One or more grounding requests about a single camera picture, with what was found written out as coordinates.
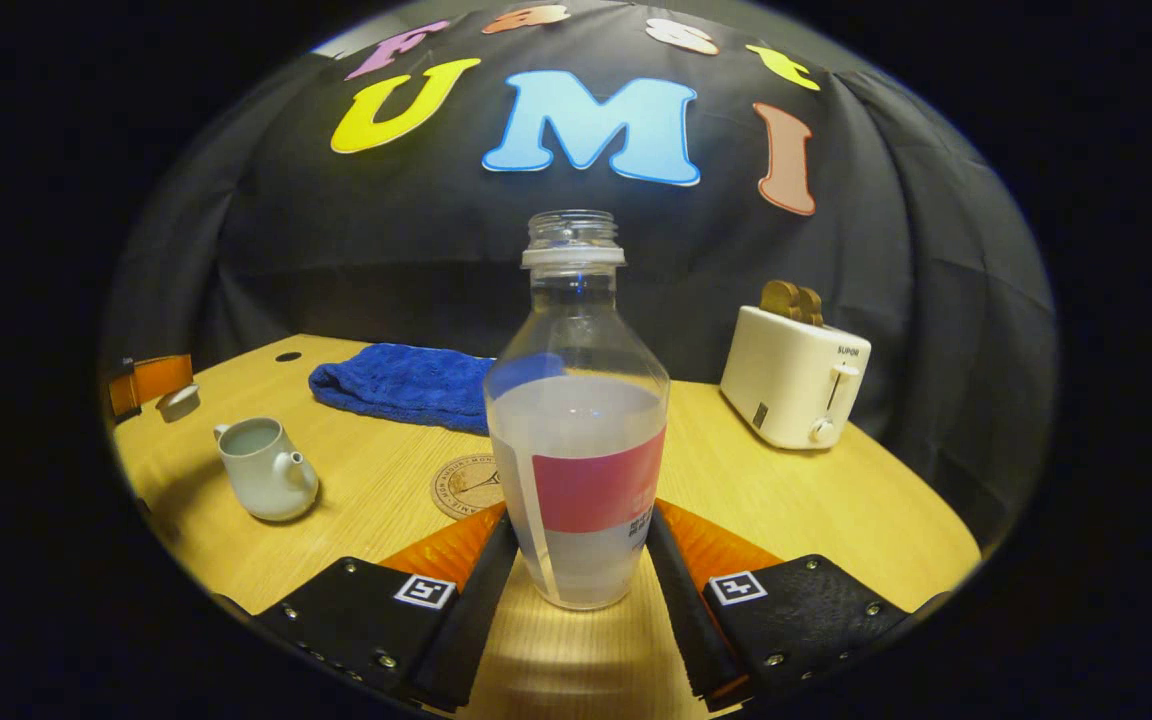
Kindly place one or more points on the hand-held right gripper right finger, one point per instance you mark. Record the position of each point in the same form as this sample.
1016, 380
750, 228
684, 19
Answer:
681, 610

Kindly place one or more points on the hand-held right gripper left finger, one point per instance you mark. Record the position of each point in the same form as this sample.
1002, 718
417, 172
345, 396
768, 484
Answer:
481, 610

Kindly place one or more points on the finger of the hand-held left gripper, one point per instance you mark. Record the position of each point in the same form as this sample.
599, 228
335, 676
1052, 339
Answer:
164, 378
122, 395

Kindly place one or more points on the white teacup lid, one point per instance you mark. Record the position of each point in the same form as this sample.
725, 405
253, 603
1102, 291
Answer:
179, 403

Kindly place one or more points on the round brown coaster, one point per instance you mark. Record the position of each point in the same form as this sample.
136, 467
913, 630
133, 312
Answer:
461, 485

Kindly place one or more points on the white ceramic teacup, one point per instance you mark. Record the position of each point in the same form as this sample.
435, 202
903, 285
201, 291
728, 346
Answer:
261, 480

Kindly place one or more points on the clear plastic water bottle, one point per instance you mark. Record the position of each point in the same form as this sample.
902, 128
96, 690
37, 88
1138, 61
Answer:
576, 440

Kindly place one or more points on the blue towel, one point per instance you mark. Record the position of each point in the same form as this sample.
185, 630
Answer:
396, 385

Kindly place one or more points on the white toaster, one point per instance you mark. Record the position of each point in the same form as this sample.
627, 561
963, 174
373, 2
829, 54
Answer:
786, 380

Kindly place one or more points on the black backdrop cloth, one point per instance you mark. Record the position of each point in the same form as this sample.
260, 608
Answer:
436, 250

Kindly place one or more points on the brown bread slice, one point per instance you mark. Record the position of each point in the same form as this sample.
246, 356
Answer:
781, 300
812, 307

